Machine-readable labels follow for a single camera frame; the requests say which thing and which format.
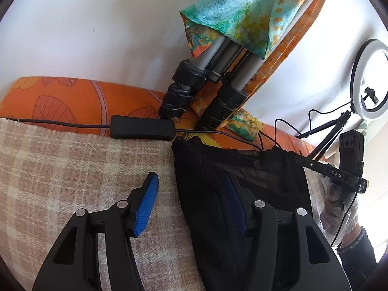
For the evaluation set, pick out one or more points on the pink checked blanket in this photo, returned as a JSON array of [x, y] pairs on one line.
[[60, 172]]

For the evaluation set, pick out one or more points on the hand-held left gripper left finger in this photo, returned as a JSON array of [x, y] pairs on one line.
[[145, 209]]

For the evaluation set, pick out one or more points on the small black tripod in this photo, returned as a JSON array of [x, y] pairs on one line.
[[332, 135]]

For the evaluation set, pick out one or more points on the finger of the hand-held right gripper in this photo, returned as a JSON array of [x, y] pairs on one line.
[[312, 164]]

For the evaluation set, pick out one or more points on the orange leaf-print sheet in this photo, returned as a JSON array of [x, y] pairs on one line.
[[60, 103]]

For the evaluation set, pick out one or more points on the colourful teal scarf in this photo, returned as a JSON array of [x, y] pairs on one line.
[[236, 15]]

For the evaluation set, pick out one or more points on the person's right hand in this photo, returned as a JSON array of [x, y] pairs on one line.
[[332, 218]]

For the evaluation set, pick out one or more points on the folded silver tripod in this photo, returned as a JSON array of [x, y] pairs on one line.
[[185, 75]]

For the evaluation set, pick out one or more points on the black top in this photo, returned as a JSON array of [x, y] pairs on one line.
[[212, 218]]

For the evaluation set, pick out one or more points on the tripod with grey legs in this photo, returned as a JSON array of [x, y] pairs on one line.
[[272, 63]]

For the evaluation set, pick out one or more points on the black gooseneck phone holder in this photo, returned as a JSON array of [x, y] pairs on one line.
[[371, 95]]

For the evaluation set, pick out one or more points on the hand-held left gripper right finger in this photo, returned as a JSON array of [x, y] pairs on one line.
[[238, 206]]

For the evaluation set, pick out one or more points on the green striped cushion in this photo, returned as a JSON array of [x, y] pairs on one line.
[[365, 128]]

